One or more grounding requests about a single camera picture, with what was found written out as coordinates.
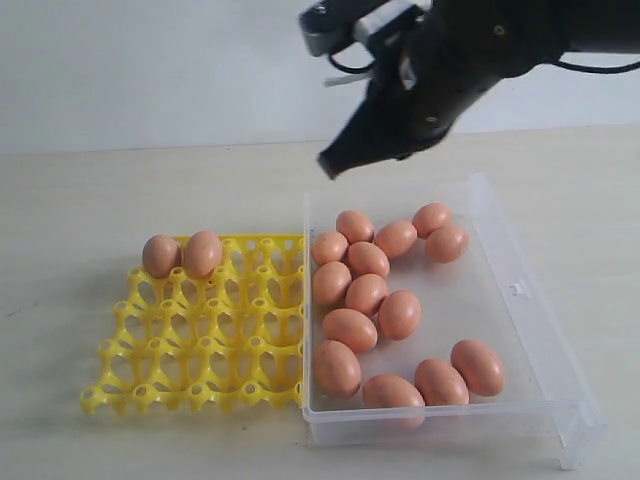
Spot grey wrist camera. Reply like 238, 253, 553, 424
298, 0, 432, 57

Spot yellow plastic egg tray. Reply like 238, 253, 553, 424
80, 234, 306, 415

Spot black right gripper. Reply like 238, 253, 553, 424
317, 1, 564, 179

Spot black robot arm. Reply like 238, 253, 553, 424
318, 1, 639, 179

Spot brown egg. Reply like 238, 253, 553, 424
312, 261, 352, 306
378, 290, 422, 341
374, 220, 417, 259
336, 210, 375, 244
347, 241, 390, 278
183, 230, 223, 278
344, 273, 388, 317
142, 234, 182, 278
322, 308, 378, 353
312, 340, 362, 398
450, 339, 506, 397
311, 231, 349, 266
414, 358, 470, 406
425, 225, 470, 264
362, 374, 426, 431
412, 202, 452, 239

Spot black cable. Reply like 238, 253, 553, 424
554, 53, 640, 76

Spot clear plastic storage box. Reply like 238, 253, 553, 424
302, 174, 605, 470

